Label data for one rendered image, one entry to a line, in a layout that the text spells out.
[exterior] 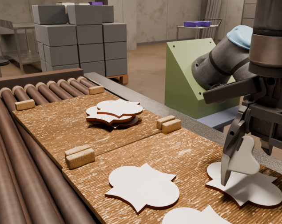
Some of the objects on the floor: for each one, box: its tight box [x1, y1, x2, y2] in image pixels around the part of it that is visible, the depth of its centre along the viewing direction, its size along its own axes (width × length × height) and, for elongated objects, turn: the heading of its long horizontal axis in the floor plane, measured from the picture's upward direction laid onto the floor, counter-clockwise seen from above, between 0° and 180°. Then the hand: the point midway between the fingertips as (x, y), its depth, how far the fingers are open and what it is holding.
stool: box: [0, 60, 10, 78], centre depth 364 cm, size 50×52×56 cm
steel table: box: [0, 18, 41, 75], centre depth 571 cm, size 73×193×101 cm, turn 37°
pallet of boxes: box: [32, 5, 128, 84], centre depth 438 cm, size 128×86×128 cm
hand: (244, 168), depth 48 cm, fingers open, 14 cm apart
